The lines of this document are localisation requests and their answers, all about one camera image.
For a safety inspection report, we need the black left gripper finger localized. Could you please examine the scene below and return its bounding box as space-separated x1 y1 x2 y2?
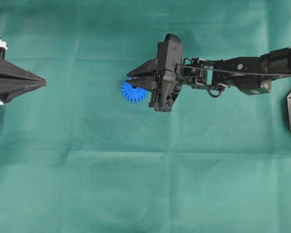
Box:
0 58 46 84
0 79 47 104

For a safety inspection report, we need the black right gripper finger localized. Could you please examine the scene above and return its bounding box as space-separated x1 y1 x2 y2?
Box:
127 58 158 78
130 73 159 91

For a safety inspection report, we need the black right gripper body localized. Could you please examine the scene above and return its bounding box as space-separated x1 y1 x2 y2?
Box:
149 33 183 113

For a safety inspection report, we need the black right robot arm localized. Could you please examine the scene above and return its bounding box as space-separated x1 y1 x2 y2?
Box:
126 33 291 112

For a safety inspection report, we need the blue plastic gear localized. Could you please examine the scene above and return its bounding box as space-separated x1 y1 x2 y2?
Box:
122 82 148 103

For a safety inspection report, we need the green table cloth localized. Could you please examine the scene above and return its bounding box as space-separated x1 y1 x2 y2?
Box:
0 0 291 233

